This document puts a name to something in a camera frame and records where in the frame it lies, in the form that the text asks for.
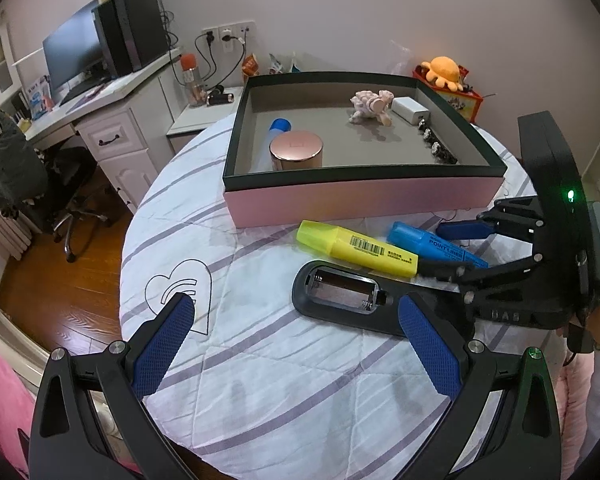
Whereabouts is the pink storage box tray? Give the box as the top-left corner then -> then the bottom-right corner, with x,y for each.
223,72 -> 506,228

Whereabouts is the pink bed blanket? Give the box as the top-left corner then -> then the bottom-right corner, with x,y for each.
0,356 -> 34,479

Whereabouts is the black remote control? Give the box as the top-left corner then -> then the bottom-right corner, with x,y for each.
290,259 -> 464,338

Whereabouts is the orange octopus plush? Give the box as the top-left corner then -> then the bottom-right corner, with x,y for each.
420,56 -> 464,92

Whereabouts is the wall power socket strip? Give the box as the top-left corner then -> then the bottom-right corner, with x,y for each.
201,21 -> 257,41

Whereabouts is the black keyboard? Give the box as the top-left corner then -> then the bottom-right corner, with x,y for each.
60,76 -> 112,105

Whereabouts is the clear bottle blue cap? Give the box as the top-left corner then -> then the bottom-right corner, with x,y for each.
251,117 -> 291,172

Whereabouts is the low black-top side cabinet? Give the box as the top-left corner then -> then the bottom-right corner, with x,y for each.
166,87 -> 242,154

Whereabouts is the rose gold round jar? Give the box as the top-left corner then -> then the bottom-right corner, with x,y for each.
268,130 -> 324,171

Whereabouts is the black computer monitor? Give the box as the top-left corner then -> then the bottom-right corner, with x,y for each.
43,0 -> 110,92

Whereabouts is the blue highlighter marker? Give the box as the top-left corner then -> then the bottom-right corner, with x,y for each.
387,221 -> 489,269

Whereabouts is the yellow highlighter marker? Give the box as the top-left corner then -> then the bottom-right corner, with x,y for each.
297,220 -> 418,278

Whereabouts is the black office chair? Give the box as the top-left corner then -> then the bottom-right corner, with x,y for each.
15,146 -> 111,263

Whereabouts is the black computer tower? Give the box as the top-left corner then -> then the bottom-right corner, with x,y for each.
92,0 -> 169,78

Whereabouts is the white charger block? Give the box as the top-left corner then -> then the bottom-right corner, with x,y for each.
391,96 -> 430,126

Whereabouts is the dark jacket on chair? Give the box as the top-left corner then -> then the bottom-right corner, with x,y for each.
0,110 -> 47,211

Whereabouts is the white computer desk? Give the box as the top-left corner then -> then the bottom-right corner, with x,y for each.
26,49 -> 187,211

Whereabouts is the red toy box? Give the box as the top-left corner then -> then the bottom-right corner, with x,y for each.
412,66 -> 483,124

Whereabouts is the red-cap water bottle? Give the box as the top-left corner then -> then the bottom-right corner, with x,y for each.
180,53 -> 206,107

